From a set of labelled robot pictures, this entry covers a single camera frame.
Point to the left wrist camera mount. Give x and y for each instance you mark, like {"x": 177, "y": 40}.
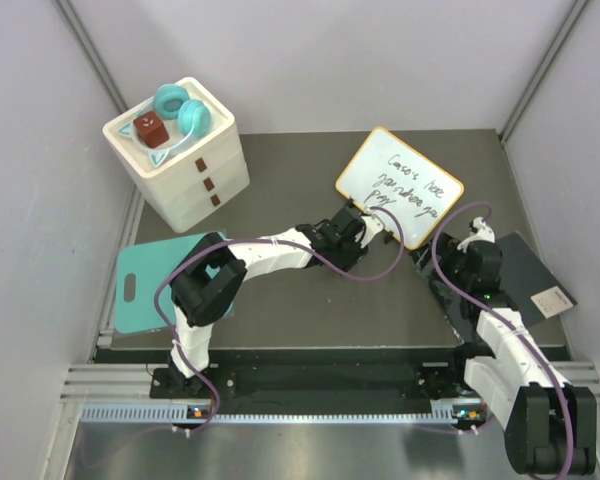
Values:
{"x": 373, "y": 226}

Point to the teal cutting board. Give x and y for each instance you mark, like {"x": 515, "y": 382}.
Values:
{"x": 140, "y": 271}

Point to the aluminium frame rail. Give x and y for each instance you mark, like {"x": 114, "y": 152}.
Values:
{"x": 106, "y": 383}

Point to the brown cube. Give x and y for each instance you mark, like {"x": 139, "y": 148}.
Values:
{"x": 151, "y": 129}

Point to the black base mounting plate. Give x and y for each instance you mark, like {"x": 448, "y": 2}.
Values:
{"x": 243, "y": 380}

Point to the yellow-framed whiteboard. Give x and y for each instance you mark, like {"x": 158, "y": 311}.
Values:
{"x": 414, "y": 192}

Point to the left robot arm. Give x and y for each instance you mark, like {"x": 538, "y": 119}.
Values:
{"x": 208, "y": 279}

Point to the white three-drawer storage box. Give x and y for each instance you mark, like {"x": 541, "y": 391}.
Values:
{"x": 192, "y": 185}

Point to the grey slotted cable duct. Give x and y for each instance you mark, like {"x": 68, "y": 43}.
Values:
{"x": 165, "y": 413}

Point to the black flat box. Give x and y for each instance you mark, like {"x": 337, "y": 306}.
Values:
{"x": 526, "y": 285}

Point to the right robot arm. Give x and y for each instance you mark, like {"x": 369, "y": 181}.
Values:
{"x": 549, "y": 424}

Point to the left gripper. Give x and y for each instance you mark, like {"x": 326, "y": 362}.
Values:
{"x": 355, "y": 255}

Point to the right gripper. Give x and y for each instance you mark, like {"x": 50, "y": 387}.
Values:
{"x": 447, "y": 248}

